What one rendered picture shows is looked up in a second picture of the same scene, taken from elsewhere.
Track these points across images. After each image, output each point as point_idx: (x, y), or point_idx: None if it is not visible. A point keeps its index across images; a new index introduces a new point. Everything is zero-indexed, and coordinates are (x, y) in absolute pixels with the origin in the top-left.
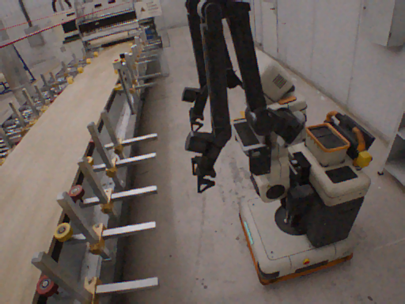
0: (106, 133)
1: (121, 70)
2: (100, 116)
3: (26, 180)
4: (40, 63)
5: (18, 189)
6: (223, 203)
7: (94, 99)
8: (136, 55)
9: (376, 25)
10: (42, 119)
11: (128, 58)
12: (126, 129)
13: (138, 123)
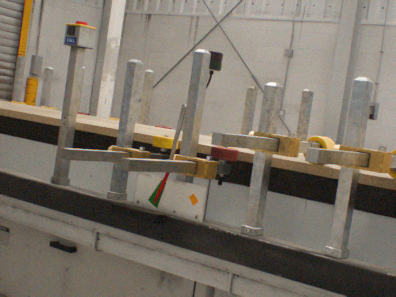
0: (42, 162)
1: (71, 53)
2: (43, 118)
3: (9, 105)
4: None
5: (4, 104)
6: None
7: (155, 133)
8: (352, 130)
9: None
10: (201, 135)
11: (192, 70)
12: (11, 170)
13: (22, 192)
